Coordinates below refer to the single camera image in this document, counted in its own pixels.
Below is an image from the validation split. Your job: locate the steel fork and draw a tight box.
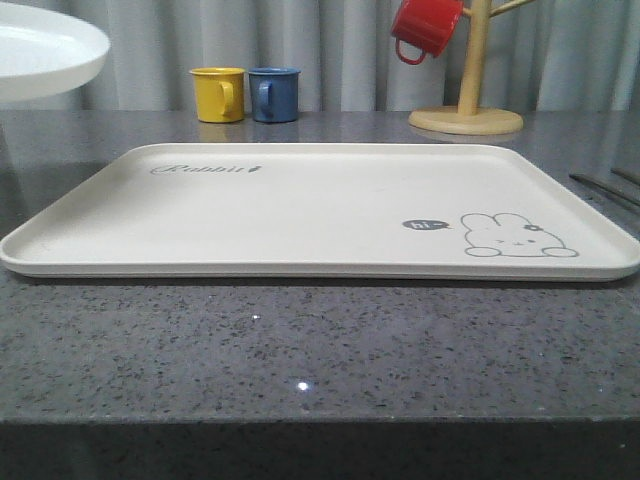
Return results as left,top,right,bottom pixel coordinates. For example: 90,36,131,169
569,173,639,220

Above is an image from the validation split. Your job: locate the blue enamel mug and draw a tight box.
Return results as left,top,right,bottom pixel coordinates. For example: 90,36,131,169
248,67,301,123

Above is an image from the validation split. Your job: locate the wooden mug tree stand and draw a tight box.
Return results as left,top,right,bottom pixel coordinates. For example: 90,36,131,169
408,0,529,135

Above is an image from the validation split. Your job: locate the yellow enamel mug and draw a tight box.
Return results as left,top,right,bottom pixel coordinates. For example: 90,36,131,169
190,67,245,123

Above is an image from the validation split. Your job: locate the red enamel mug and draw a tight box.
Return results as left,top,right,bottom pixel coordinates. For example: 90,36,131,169
391,0,464,65

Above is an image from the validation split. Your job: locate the white round plate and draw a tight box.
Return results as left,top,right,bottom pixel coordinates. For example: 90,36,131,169
1,2,110,102

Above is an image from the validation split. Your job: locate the cream rabbit serving tray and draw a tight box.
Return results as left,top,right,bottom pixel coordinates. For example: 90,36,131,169
1,143,639,281

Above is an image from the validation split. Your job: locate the steel chopstick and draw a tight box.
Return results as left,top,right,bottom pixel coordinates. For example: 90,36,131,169
611,168,640,186

